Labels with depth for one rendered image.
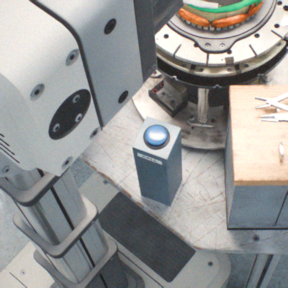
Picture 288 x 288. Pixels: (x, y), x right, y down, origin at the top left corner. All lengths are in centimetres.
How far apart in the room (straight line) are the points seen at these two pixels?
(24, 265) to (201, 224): 73
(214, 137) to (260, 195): 28
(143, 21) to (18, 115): 10
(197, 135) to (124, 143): 17
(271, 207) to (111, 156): 40
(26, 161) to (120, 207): 158
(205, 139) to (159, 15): 105
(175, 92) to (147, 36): 103
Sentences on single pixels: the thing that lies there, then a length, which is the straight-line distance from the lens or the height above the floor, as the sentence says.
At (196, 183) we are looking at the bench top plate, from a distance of 144.
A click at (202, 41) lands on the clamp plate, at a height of 110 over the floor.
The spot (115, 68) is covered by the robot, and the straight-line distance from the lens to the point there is 40.
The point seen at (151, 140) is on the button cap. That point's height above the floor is 104.
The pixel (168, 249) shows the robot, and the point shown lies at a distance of 193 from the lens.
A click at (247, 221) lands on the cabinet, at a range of 136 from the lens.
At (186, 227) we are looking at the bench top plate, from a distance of 140.
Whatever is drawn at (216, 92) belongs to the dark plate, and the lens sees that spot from 154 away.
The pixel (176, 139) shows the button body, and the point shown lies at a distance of 121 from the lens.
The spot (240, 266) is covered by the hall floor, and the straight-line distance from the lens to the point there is 219.
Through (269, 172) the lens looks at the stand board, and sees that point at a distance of 115.
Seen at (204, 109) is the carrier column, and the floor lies 88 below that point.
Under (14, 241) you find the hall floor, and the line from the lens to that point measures 229.
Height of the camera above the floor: 212
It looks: 65 degrees down
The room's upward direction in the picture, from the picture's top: 9 degrees counter-clockwise
